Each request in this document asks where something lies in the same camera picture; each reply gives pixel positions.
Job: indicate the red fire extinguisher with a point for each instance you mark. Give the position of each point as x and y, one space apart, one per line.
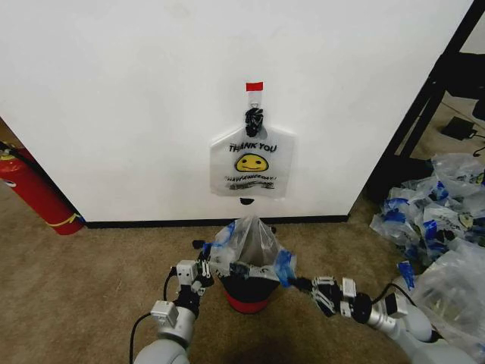
34 189

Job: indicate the large clear plastic bag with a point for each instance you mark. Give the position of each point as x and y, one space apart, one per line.
451 292

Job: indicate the black baseboard strip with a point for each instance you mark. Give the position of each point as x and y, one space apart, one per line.
212 221

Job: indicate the black metal shelf frame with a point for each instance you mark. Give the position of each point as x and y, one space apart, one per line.
424 95

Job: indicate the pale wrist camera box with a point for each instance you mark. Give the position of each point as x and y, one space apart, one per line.
349 289
186 272

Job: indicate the clear wall hook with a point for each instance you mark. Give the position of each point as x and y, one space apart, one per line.
254 99

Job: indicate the clear blue-taped garbage bag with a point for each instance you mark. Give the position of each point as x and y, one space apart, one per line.
250 242

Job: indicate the small black tape piece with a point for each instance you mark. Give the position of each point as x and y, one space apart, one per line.
247 201

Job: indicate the smiley thank you plastic bag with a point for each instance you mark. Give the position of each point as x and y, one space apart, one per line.
252 163

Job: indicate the black power adapter box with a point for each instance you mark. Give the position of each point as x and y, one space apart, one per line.
458 127

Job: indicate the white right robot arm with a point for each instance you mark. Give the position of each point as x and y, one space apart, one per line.
405 322

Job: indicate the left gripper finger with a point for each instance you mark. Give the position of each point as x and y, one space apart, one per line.
201 258
202 286

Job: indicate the black trash bin red band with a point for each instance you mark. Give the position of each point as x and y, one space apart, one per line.
246 294

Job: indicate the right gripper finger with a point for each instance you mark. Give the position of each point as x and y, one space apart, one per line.
310 284
322 305

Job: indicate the red tape strip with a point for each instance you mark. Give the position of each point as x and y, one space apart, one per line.
254 86

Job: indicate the crumpled clear plastic bag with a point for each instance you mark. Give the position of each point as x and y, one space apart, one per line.
398 216
447 223
460 170

